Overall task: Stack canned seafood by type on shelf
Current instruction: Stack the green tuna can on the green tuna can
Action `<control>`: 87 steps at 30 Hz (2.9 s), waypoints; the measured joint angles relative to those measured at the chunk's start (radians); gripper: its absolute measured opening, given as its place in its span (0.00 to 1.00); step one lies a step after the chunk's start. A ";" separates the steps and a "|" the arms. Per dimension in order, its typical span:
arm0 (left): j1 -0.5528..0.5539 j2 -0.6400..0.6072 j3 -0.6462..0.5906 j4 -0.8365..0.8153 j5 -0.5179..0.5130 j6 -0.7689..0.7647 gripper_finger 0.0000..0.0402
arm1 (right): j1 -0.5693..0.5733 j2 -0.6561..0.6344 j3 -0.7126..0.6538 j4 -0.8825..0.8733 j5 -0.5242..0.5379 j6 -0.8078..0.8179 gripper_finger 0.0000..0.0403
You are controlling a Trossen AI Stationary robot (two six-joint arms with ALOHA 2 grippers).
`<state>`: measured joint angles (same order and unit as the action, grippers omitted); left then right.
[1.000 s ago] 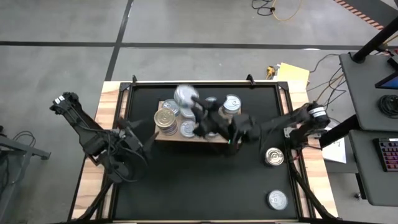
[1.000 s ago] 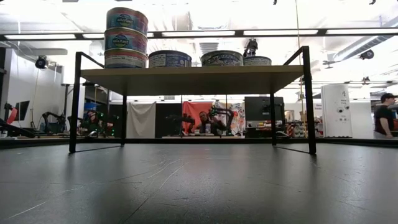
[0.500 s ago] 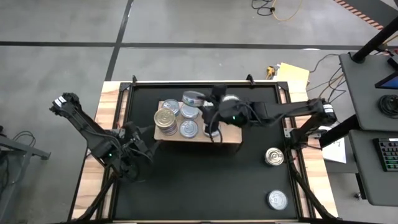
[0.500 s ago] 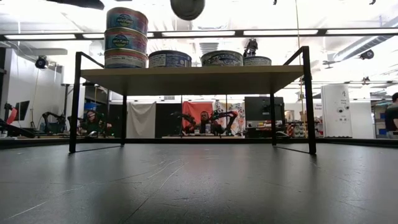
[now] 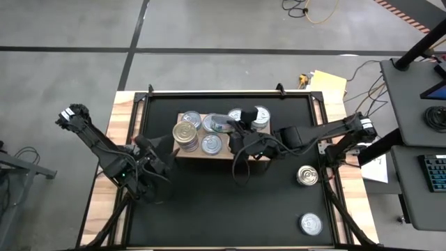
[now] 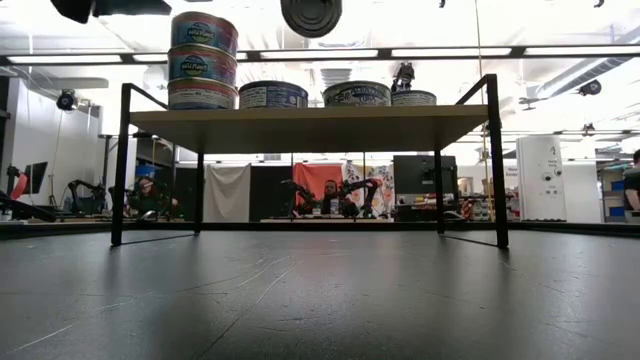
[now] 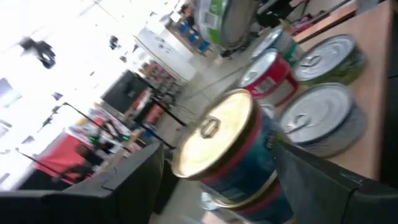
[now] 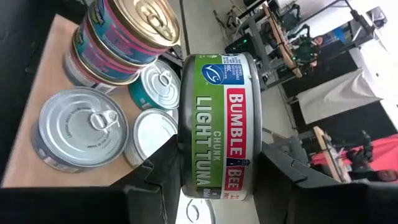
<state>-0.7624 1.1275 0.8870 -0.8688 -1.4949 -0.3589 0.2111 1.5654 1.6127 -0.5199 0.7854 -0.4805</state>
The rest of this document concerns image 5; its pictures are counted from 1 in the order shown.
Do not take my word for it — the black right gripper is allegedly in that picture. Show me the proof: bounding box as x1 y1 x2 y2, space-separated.
228 120 282 162

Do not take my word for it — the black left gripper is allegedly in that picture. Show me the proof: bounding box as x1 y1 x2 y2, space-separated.
134 134 181 205

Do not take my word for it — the silver-lid can white green label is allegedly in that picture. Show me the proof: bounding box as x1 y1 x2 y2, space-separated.
210 114 236 135

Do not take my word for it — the red can with silver lid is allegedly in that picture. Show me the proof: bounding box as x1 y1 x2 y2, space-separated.
227 107 244 122

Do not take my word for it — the blue can with silver lid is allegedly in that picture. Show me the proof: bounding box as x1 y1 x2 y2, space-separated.
300 212 323 236
200 133 224 156

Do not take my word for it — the wooden shelf with black legs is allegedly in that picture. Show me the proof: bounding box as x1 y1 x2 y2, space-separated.
173 113 272 162

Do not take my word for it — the black table mat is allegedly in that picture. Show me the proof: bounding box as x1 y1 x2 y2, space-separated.
130 93 335 247

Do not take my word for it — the yellow envelope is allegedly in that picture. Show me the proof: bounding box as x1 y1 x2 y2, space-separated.
309 69 348 97

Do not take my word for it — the white paper sheet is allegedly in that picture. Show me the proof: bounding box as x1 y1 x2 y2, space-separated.
360 153 389 184

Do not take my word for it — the grey metal stand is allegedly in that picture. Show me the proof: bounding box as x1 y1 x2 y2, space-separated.
0 139 59 251

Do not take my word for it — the grey desk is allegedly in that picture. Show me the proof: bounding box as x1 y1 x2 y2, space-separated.
378 57 446 147
390 144 446 231

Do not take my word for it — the black keyboard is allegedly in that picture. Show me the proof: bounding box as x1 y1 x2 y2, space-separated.
417 153 446 193

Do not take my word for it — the black tablet screen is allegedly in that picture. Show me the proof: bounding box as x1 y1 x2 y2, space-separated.
419 79 446 101

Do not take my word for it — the black pole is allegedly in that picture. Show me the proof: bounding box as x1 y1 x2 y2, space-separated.
393 17 446 72

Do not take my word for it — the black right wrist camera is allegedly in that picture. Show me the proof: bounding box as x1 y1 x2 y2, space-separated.
240 107 259 130

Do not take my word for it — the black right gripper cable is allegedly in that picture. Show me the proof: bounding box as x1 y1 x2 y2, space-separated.
231 148 252 188

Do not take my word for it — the yellow cable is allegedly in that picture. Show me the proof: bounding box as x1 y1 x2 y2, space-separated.
305 0 341 25

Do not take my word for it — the coiled black cable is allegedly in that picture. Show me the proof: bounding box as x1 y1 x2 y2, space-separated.
423 105 446 133

